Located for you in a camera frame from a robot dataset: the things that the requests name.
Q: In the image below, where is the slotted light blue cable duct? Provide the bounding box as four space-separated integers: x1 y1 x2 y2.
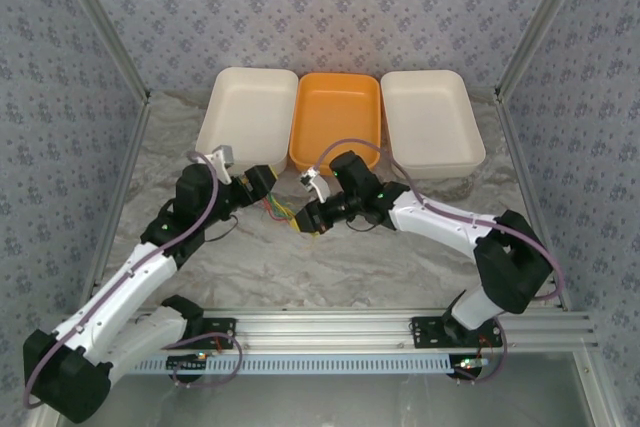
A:
122 356 459 377

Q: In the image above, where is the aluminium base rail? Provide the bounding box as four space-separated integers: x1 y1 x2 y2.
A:
189 310 599 352

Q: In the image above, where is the orange plastic tray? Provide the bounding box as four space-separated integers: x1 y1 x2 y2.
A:
288 71 382 176

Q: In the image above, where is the small circuit board with LEDs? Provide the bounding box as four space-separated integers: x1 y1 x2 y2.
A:
452 355 490 379
166 352 211 372

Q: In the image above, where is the aluminium frame bar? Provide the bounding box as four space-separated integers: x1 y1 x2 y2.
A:
49 0 153 106
493 0 597 104
79 94 154 316
493 94 574 312
572 350 619 427
27 404 66 427

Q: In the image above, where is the cream plastic tray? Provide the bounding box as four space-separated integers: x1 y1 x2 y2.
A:
194 65 300 177
379 69 488 181

